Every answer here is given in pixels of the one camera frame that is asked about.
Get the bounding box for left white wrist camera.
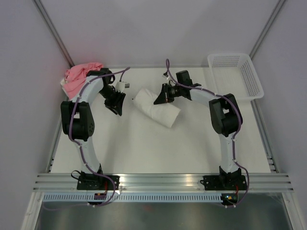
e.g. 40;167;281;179
115;81;130;92

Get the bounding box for cream white t-shirt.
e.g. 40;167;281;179
60;78;67;92

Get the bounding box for white plastic basket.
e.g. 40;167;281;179
207;53;264;102

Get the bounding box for white slotted cable duct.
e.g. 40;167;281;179
43;193;222;203

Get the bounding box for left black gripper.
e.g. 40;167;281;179
98;86;126;117

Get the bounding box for white and green t-shirt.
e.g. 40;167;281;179
133;88;181;128

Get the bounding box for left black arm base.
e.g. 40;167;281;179
77;173;120;191

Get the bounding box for pink t-shirt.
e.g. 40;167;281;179
64;62;103;99

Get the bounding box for aluminium mounting rail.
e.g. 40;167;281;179
33;173;294;193

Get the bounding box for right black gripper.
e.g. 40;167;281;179
154;83;183;105

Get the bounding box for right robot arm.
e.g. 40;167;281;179
154;70;243;189

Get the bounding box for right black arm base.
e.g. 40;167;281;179
200;175;248;191

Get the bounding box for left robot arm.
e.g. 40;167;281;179
60;68;130;190

